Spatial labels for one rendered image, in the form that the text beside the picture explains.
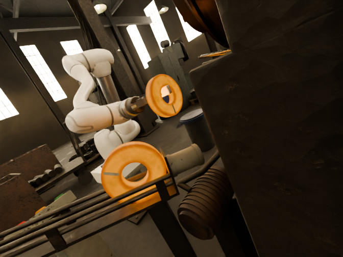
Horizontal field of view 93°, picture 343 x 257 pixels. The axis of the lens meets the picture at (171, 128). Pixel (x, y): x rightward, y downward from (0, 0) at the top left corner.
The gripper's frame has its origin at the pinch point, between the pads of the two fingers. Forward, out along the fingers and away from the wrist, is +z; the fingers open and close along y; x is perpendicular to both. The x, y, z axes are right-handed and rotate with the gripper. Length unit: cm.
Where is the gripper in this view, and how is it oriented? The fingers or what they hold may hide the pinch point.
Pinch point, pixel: (162, 92)
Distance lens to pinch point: 60.5
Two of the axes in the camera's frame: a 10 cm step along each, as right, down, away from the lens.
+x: -4.4, -8.7, -2.3
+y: -5.8, 4.7, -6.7
